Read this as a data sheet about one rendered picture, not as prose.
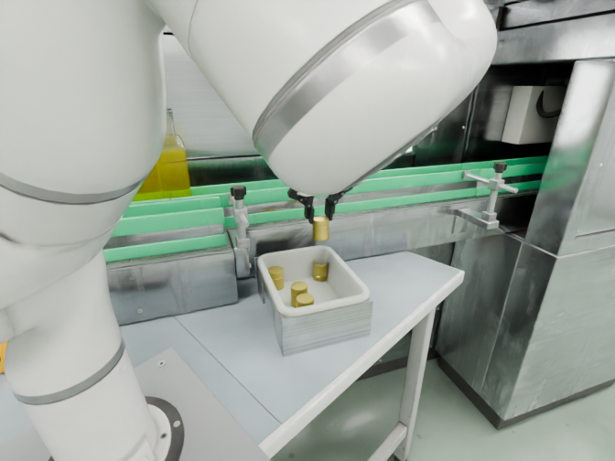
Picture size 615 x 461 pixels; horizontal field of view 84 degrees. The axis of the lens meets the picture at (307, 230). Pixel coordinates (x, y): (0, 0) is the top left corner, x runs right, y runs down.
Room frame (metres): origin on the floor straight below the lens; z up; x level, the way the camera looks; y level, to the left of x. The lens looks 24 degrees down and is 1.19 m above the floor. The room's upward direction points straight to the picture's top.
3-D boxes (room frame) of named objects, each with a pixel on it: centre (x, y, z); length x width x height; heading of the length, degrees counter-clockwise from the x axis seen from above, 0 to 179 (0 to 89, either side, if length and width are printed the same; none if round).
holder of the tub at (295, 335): (0.61, 0.01, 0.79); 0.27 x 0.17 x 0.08; 19
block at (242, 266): (0.66, 0.15, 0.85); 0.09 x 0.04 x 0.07; 19
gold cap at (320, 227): (0.65, -0.03, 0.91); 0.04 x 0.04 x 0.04
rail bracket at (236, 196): (0.64, 0.14, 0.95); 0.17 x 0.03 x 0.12; 19
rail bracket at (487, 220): (0.85, -0.47, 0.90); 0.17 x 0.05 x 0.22; 19
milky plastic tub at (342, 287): (0.59, 0.00, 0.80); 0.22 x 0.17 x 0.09; 19
